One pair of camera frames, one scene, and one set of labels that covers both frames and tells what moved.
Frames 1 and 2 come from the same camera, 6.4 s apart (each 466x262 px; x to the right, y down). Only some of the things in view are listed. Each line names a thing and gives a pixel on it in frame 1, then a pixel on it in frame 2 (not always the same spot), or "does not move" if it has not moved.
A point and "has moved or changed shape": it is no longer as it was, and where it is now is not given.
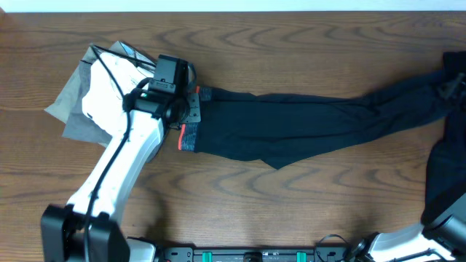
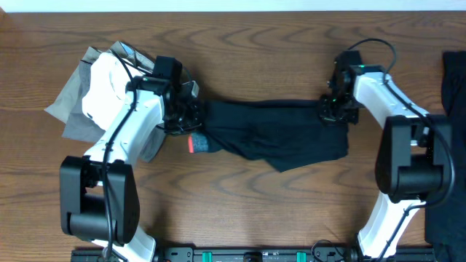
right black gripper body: [456, 89] -> [341, 109]
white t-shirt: [111, 78] does not move
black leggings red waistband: [278, 129] has moved or changed shape
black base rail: [188, 254] does not move
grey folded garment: [68, 108] does not move
